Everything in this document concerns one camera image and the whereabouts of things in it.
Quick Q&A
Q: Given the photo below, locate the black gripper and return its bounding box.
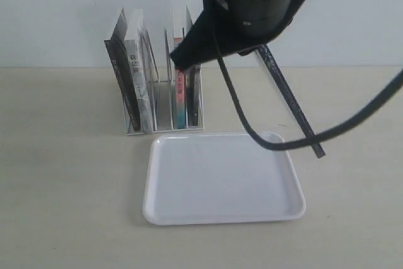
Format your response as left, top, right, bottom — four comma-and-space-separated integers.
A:
170, 0, 305, 69

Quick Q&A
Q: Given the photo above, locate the blue spine book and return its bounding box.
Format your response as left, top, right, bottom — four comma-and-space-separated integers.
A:
254, 45, 315, 138

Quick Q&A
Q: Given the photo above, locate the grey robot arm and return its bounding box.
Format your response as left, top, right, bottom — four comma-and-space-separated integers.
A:
170, 0, 305, 71

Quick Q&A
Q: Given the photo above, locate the dark grey spine book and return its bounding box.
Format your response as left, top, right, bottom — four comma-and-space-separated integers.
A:
184, 4, 202, 125

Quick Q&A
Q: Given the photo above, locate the red teal spine book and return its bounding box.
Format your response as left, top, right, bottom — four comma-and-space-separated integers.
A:
173, 4, 186, 129

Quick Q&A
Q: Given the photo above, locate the grey white cat book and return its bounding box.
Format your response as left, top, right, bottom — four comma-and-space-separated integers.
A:
124, 9, 154, 134

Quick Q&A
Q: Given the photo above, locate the black cover book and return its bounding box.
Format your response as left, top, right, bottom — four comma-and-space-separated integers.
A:
104, 8, 142, 131

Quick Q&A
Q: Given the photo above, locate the white plastic tray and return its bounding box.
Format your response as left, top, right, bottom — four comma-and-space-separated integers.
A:
142, 133, 306, 226

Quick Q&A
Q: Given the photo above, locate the white wire book rack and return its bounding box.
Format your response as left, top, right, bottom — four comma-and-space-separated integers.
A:
124, 29, 204, 135

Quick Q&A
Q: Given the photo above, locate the black cable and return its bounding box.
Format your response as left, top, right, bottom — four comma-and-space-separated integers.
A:
210, 13, 403, 151

